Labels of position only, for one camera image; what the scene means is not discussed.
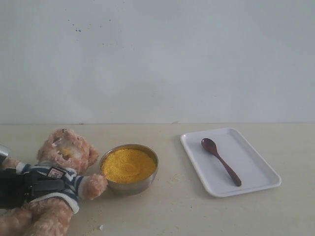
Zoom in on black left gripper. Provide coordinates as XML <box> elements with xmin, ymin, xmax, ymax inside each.
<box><xmin>0</xmin><ymin>169</ymin><xmax>64</xmax><ymax>209</ymax></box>

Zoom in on steel bowl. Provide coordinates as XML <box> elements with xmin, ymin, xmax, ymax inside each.
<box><xmin>99</xmin><ymin>144</ymin><xmax>159</xmax><ymax>196</ymax></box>

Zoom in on yellow millet grains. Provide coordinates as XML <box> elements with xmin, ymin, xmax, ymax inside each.
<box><xmin>101</xmin><ymin>149</ymin><xmax>157</xmax><ymax>184</ymax></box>

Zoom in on plush teddy bear striped shirt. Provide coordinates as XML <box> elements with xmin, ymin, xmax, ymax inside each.
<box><xmin>0</xmin><ymin>129</ymin><xmax>107</xmax><ymax>236</ymax></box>

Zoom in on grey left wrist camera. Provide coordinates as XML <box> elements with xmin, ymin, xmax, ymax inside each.
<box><xmin>0</xmin><ymin>145</ymin><xmax>9</xmax><ymax>165</ymax></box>

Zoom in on white rectangular plastic tray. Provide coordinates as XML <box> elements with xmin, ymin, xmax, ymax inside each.
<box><xmin>180</xmin><ymin>128</ymin><xmax>282</xmax><ymax>198</ymax></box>

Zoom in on dark red wooden spoon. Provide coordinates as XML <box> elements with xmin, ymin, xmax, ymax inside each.
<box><xmin>201</xmin><ymin>138</ymin><xmax>242</xmax><ymax>187</ymax></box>

